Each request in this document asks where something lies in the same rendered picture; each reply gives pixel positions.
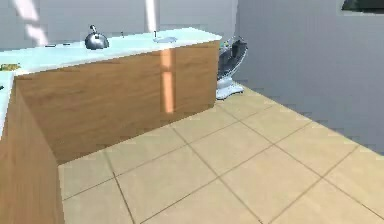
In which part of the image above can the wooden counter with pale top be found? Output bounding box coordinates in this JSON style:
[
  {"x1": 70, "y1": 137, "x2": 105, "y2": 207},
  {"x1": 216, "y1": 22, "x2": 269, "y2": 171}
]
[{"x1": 0, "y1": 27, "x2": 223, "y2": 224}]

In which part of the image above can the grey metal kettle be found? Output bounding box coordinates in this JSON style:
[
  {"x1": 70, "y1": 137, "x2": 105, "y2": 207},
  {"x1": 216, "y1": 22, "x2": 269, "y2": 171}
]
[{"x1": 84, "y1": 24, "x2": 110, "y2": 51}]

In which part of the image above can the yellow green food item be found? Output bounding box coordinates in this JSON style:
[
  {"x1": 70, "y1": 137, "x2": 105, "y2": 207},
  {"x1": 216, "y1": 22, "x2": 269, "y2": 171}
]
[{"x1": 0, "y1": 63, "x2": 22, "y2": 72}]

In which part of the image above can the grey wire bin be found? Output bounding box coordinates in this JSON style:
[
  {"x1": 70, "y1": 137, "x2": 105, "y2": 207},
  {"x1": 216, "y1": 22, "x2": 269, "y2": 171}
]
[{"x1": 215, "y1": 36, "x2": 249, "y2": 101}]

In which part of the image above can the dark framed wall picture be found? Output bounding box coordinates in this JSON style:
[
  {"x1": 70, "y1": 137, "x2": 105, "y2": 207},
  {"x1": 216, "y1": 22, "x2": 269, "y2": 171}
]
[{"x1": 341, "y1": 0, "x2": 384, "y2": 14}]

